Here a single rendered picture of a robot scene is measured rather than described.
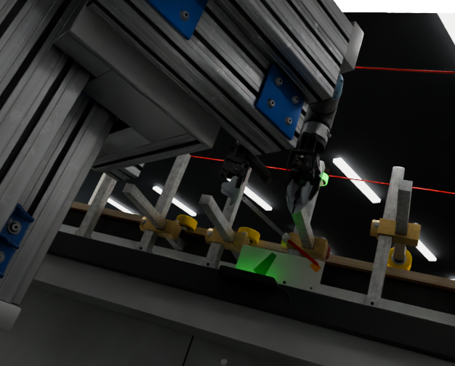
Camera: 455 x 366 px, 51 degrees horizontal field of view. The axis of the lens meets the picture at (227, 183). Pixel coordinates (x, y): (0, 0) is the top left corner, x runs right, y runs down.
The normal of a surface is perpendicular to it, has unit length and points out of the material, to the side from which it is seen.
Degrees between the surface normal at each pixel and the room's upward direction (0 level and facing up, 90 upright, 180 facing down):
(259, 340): 90
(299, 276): 90
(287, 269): 90
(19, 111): 90
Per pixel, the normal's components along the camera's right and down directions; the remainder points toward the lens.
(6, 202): 0.69, -0.10
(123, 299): -0.26, -0.50
